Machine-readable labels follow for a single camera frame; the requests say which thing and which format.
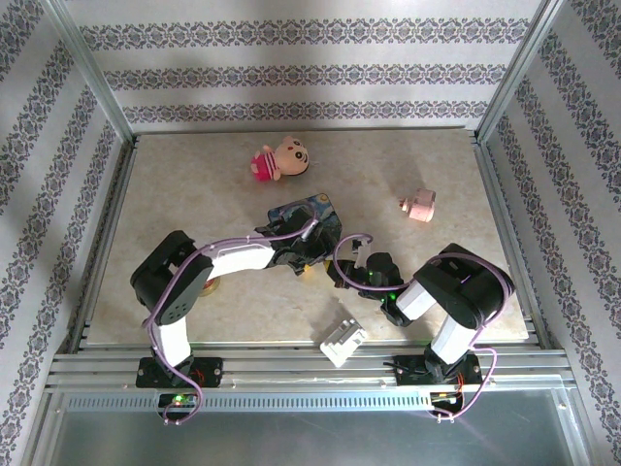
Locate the pale pink toy bottle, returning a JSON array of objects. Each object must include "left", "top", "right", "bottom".
[{"left": 397, "top": 188, "right": 437, "bottom": 223}]

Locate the pink plush doll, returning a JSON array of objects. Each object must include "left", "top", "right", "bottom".
[{"left": 250, "top": 135, "right": 311, "bottom": 183}]

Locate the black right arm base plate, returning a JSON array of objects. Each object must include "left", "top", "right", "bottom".
[{"left": 393, "top": 355, "right": 484, "bottom": 387}]

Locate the white plastic bracket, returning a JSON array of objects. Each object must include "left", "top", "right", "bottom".
[{"left": 319, "top": 317, "right": 369, "bottom": 368}]

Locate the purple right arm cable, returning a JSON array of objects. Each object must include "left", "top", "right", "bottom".
[{"left": 333, "top": 233, "right": 515, "bottom": 423}]

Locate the aluminium side rail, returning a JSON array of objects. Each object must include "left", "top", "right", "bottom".
[
  {"left": 67, "top": 138, "right": 142, "bottom": 353},
  {"left": 473, "top": 138, "right": 552, "bottom": 350}
]

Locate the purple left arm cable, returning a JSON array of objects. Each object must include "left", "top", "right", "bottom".
[{"left": 142, "top": 202, "right": 321, "bottom": 428}]

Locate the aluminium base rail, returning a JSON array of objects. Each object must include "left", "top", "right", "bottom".
[{"left": 46, "top": 342, "right": 576, "bottom": 392}]

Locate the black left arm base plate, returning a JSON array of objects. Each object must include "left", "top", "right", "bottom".
[{"left": 135, "top": 356, "right": 224, "bottom": 388}]

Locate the aluminium thin frame rail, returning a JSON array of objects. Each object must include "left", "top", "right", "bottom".
[{"left": 131, "top": 126, "right": 481, "bottom": 137}]

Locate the starry night tin box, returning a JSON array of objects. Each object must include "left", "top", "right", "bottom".
[{"left": 267, "top": 192, "right": 343, "bottom": 244}]

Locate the aluminium frame post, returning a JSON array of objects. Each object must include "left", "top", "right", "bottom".
[
  {"left": 41, "top": 0, "right": 137, "bottom": 145},
  {"left": 475, "top": 0, "right": 569, "bottom": 145}
]

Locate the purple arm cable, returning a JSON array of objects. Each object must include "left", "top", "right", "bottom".
[
  {"left": 333, "top": 233, "right": 515, "bottom": 423},
  {"left": 142, "top": 202, "right": 321, "bottom": 428}
]

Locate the grey slotted cable duct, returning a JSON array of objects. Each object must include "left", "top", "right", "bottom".
[{"left": 62, "top": 391, "right": 433, "bottom": 413}]

